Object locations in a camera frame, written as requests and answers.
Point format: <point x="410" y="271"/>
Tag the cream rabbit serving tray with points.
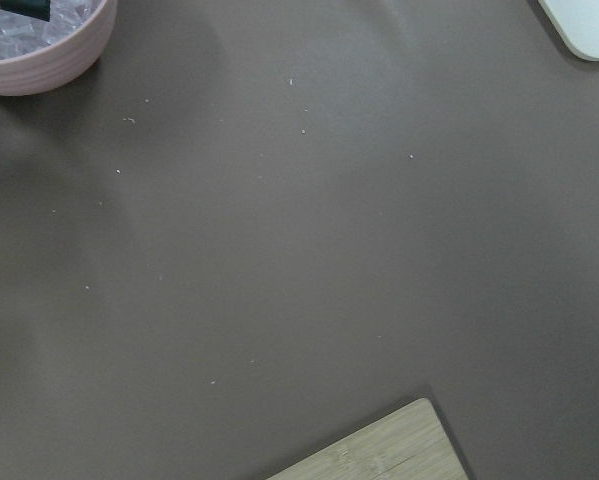
<point x="577" y="23"/>

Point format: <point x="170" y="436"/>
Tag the bamboo cutting board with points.
<point x="409" y="443"/>

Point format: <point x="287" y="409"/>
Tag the pink bowl of ice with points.
<point x="58" y="64"/>

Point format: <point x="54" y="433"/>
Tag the steel black-tipped ice tongs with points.
<point x="36" y="9"/>

